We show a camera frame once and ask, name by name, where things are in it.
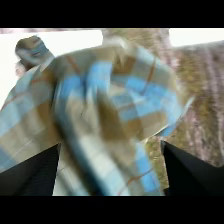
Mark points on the checked shirt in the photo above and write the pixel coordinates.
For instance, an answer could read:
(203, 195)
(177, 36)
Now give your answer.
(100, 113)

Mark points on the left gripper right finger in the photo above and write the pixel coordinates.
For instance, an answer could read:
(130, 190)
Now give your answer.
(190, 176)

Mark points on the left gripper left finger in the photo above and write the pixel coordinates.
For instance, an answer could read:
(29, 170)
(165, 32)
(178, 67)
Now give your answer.
(35, 176)

